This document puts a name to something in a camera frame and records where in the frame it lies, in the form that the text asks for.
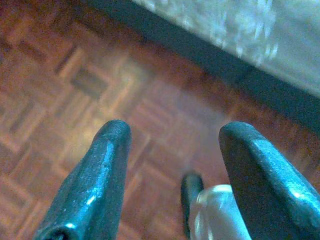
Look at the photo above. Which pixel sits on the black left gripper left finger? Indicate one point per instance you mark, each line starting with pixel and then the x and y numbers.
pixel 92 180

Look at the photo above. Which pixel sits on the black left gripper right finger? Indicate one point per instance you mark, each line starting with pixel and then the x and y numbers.
pixel 265 180

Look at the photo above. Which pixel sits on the bed with beige floral sheet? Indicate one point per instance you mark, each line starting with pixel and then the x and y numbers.
pixel 225 25

